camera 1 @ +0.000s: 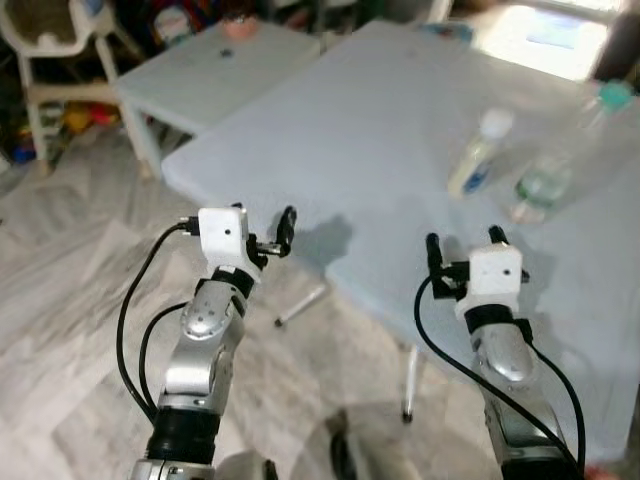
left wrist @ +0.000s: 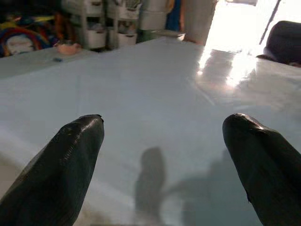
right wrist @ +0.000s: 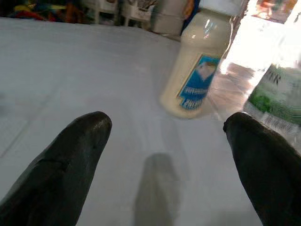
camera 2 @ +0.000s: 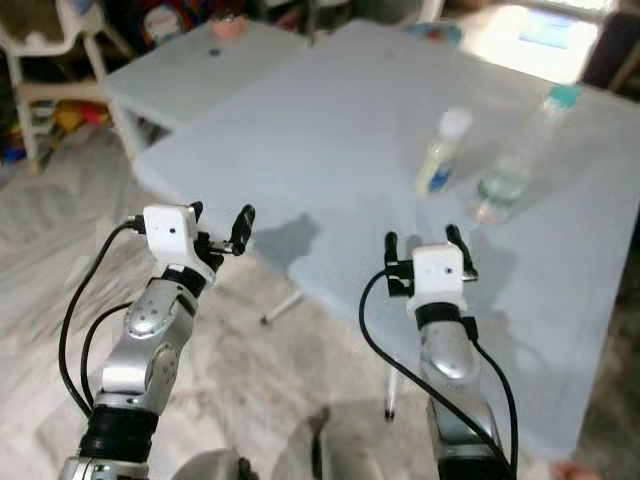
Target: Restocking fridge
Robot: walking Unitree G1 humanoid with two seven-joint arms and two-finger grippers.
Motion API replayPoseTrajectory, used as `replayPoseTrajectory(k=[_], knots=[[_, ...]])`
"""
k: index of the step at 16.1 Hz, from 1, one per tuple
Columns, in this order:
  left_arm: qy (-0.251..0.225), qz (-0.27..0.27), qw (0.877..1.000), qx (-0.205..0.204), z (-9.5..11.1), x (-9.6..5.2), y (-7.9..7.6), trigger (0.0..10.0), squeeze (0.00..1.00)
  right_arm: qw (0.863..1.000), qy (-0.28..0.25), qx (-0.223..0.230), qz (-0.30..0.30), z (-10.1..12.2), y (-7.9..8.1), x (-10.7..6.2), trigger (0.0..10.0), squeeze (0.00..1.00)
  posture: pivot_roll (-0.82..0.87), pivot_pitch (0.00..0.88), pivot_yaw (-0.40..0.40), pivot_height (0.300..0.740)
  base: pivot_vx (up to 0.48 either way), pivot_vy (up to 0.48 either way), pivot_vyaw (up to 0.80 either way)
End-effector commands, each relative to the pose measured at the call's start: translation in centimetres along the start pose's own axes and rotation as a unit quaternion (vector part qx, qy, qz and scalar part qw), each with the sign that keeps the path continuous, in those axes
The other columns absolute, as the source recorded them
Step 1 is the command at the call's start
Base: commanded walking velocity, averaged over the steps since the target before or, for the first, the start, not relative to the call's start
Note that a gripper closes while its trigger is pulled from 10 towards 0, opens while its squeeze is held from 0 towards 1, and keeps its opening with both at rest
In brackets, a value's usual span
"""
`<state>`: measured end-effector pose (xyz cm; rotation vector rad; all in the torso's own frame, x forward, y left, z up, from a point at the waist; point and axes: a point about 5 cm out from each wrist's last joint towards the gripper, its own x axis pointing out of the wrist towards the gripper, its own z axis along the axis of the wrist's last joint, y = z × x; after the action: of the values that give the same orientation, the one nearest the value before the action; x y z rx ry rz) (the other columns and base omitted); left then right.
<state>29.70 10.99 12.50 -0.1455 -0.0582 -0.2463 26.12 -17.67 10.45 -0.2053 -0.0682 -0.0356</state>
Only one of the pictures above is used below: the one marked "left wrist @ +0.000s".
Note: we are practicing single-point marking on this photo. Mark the pink bowl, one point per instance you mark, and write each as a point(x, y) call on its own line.
point(67, 47)

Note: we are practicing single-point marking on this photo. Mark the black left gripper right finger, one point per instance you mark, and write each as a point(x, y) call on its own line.
point(265, 164)

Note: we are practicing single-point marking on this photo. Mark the small blue item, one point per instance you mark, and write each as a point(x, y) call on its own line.
point(57, 59)

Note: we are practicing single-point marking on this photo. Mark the white plastic tub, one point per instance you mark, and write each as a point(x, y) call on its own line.
point(152, 20)

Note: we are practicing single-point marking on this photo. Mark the dark chair back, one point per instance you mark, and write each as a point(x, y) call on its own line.
point(284, 42)

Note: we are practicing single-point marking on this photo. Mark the white plastic drawer unit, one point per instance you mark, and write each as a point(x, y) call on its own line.
point(122, 23)
point(90, 23)

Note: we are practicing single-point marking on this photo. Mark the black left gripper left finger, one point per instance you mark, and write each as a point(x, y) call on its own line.
point(58, 169)

